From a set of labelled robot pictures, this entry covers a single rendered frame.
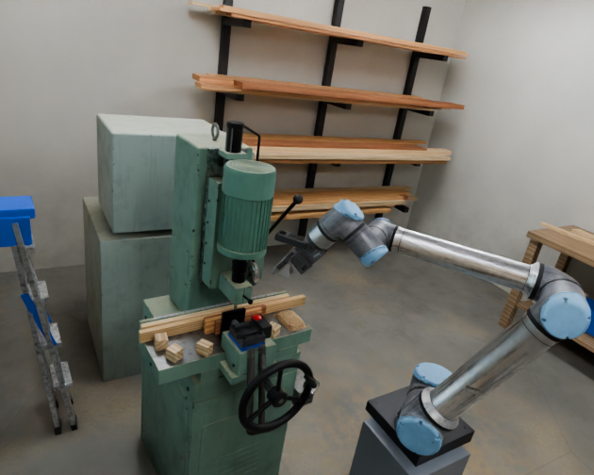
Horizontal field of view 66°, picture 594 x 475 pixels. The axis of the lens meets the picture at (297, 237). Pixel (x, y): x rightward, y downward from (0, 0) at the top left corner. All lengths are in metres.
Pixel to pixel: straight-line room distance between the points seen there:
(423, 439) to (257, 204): 0.93
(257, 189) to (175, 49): 2.44
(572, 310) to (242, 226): 0.98
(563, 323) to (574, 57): 3.42
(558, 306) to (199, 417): 1.20
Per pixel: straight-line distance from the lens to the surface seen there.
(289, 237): 1.49
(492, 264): 1.52
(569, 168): 4.49
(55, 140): 3.74
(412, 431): 1.64
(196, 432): 1.81
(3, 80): 3.66
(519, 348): 1.46
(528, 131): 4.70
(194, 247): 1.76
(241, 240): 1.53
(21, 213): 2.06
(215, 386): 1.70
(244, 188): 1.46
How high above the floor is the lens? 1.89
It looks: 23 degrees down
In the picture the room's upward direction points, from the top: 9 degrees clockwise
